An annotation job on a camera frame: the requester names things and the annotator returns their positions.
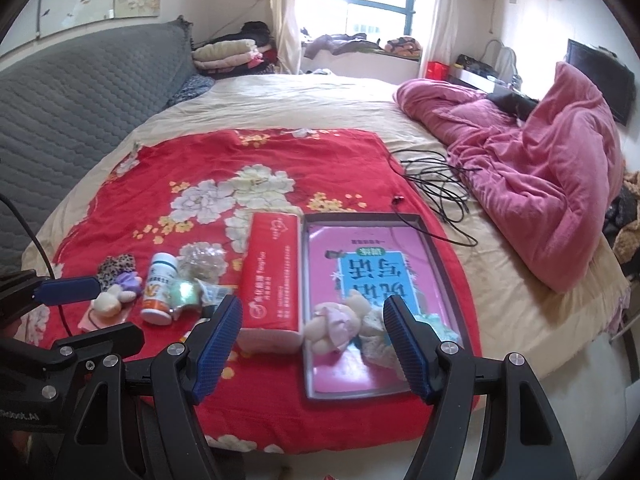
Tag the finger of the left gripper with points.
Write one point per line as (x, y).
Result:
(67, 291)

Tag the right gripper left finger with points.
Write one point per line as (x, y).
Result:
(136, 419)

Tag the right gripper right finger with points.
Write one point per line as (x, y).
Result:
(521, 437)

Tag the purple scrunchie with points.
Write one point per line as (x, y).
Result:
(131, 286)

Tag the green sponge egg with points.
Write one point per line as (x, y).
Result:
(185, 294)

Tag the white tissue pack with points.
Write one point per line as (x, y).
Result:
(212, 294)

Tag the cream plush bear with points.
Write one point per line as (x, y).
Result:
(333, 325)

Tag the white floral scrunchie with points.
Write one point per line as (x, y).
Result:
(375, 345)

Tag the pink mask in bag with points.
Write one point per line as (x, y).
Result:
(92, 320)

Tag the leopard print scrunchie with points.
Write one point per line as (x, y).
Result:
(112, 267)

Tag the white supplement bottle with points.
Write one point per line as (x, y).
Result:
(163, 271)

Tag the beige bed sheet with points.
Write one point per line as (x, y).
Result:
(565, 337)

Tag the red floral blanket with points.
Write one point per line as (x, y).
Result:
(204, 188)

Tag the clear crumpled plastic bag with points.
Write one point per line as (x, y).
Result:
(202, 261)

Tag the red tissue box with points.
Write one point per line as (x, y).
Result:
(269, 289)

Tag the grey quilted headboard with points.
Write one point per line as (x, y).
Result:
(68, 111)

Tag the pink quilt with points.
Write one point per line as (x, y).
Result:
(547, 182)

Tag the folded clothes pile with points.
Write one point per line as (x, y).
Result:
(251, 51)

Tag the black television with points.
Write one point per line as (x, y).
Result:
(614, 80)

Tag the clothes on window sill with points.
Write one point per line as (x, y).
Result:
(401, 47)

